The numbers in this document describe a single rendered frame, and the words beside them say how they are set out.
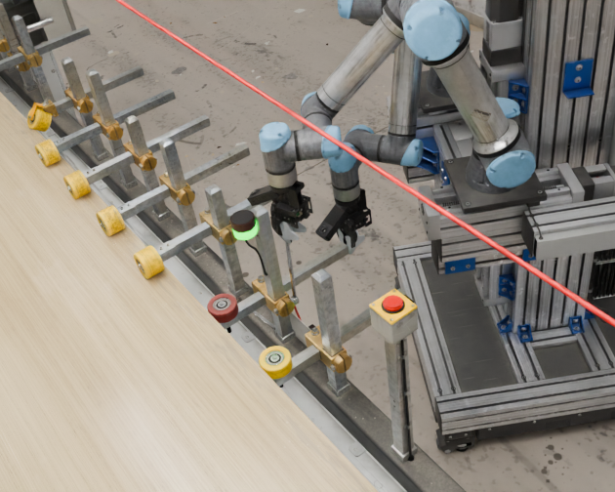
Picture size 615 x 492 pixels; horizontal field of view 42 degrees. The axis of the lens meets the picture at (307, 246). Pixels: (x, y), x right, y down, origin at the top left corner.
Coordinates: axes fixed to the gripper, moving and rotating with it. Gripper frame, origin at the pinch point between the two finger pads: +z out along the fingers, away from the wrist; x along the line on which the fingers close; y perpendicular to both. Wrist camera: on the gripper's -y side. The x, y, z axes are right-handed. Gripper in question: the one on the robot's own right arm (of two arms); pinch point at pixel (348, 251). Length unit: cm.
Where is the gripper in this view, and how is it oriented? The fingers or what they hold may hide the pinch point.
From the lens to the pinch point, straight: 232.6
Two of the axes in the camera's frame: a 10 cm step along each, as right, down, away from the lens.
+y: 8.0, -4.7, 3.8
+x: -5.9, -4.8, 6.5
